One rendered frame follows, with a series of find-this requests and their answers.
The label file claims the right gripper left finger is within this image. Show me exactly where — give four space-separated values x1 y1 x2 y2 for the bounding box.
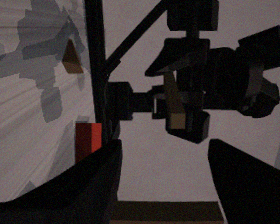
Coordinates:
0 139 123 224

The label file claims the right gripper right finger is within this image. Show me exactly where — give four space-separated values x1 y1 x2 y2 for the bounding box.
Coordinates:
208 139 280 224

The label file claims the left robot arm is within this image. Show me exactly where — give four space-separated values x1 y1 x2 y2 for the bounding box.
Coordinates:
129 25 280 120

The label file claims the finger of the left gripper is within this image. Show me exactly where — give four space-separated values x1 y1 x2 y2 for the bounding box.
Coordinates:
145 85 204 113
145 38 208 77

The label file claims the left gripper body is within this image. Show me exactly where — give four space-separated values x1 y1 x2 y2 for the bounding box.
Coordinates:
165 0 221 144

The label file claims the tan wooden board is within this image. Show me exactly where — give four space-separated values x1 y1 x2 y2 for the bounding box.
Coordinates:
109 201 224 224

